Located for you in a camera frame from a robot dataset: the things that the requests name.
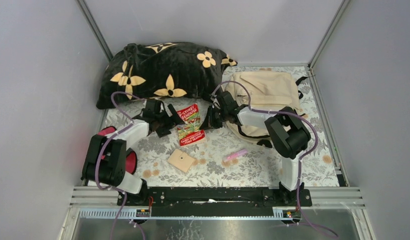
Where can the red and black pouch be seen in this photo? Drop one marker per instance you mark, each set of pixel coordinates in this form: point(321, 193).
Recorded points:
point(132, 160)

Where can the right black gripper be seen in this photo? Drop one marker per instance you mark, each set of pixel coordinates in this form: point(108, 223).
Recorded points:
point(209, 122)

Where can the beige canvas student bag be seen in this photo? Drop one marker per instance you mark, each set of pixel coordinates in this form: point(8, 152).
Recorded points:
point(269, 91)

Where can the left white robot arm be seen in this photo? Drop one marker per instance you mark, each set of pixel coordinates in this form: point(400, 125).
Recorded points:
point(130, 135)

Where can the pink glue stick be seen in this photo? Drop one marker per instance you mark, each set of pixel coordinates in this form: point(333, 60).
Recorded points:
point(234, 155)

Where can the floral patterned table mat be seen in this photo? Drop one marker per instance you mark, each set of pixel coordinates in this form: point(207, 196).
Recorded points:
point(259, 167)

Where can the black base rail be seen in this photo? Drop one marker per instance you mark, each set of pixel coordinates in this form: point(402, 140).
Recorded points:
point(216, 201)

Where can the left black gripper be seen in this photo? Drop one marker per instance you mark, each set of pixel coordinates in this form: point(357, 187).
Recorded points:
point(166, 120)

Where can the tan wooden square block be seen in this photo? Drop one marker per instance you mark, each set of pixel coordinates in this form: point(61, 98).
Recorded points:
point(181, 160)

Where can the red treehouse book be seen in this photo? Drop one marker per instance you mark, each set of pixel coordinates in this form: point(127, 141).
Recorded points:
point(190, 133)

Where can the black floral pillow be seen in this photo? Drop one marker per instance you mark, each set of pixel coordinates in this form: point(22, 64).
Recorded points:
point(181, 70)

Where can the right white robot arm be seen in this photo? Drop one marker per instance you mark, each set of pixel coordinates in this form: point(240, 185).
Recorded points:
point(285, 129)

